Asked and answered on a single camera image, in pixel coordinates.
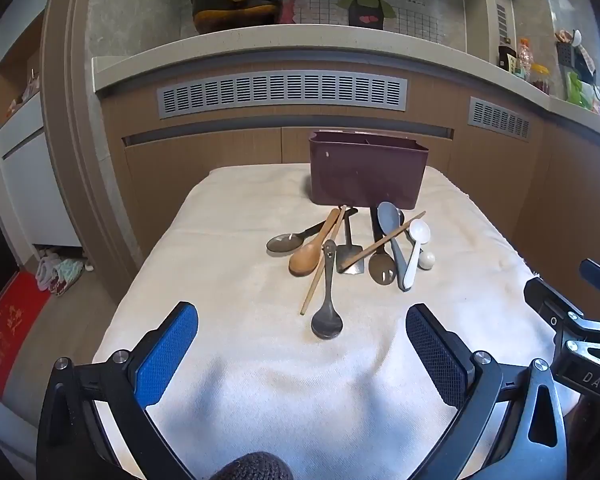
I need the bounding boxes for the maroon plastic utensil holder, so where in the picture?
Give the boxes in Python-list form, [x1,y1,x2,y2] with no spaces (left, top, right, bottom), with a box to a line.
[308,130,428,209]

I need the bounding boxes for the green packet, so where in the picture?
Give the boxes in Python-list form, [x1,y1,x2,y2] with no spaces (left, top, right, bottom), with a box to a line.
[565,72,600,111]

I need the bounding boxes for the clear bottle orange cap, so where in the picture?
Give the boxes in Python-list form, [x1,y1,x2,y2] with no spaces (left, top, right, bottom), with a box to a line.
[517,37,536,81]

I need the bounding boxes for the white towel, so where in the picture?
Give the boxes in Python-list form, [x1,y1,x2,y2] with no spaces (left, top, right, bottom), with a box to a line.
[91,164,581,480]

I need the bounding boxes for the patterned cloth slippers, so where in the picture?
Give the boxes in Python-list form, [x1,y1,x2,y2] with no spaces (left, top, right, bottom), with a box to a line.
[34,255,88,297]

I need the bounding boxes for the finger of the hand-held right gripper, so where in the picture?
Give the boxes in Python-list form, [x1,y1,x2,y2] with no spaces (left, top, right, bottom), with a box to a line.
[579,258,600,306]
[524,276,600,361]

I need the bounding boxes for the small metal shovel spoon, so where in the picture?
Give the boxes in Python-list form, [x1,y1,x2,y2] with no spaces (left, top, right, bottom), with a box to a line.
[336,212,365,276]

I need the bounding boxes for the cartoon wall poster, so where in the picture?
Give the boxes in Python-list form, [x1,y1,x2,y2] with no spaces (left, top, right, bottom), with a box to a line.
[180,0,468,53]

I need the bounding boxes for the smiley face metal spoon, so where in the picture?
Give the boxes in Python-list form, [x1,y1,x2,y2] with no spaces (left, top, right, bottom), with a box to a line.
[310,240,344,339]

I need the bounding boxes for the jar with yellow lid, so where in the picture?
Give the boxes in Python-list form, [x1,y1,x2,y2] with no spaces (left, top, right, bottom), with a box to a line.
[530,62,551,96]

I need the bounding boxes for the wooden kitchen cabinet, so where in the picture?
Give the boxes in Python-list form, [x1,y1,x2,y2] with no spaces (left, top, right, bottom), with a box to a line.
[97,87,600,311]

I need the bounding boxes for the white shelf cabinet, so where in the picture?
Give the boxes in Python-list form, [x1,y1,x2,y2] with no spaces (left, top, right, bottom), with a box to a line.
[0,0,83,261]

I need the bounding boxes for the wooden spoon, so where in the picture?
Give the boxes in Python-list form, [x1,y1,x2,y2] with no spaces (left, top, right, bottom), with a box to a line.
[288,208,342,277]

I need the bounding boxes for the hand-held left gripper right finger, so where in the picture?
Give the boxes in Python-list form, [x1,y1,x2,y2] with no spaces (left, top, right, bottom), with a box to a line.
[406,303,568,480]

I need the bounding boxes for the long grey vent grille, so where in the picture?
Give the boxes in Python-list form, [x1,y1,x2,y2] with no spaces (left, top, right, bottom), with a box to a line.
[156,72,410,120]

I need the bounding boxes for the dark knitted cloth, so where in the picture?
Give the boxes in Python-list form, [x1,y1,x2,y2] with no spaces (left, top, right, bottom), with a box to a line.
[212,451,295,480]

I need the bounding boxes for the dark slotted spoon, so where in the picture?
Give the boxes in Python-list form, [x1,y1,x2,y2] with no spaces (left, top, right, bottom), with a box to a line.
[368,206,397,286]

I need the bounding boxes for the grey-blue plastic spoon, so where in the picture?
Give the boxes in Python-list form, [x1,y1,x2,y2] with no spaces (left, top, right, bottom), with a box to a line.
[377,201,414,292]

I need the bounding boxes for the wooden chopstick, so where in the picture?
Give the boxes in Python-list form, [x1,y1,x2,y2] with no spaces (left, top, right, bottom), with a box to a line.
[300,204,348,316]
[340,211,427,272]

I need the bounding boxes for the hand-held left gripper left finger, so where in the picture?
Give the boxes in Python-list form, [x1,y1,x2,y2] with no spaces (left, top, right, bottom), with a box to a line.
[36,302,199,480]

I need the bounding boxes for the red floor mat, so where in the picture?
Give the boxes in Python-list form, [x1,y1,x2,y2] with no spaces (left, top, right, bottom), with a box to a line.
[0,270,51,401]

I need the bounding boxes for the small grey vent grille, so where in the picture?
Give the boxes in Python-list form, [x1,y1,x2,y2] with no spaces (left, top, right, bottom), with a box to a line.
[468,96,532,142]

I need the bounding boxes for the white plastic spoon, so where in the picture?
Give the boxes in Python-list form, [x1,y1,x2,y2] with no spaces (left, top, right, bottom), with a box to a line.
[408,220,431,281]

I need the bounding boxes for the dark metal spoon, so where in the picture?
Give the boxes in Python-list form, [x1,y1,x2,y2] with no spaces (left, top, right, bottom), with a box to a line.
[266,207,359,257]

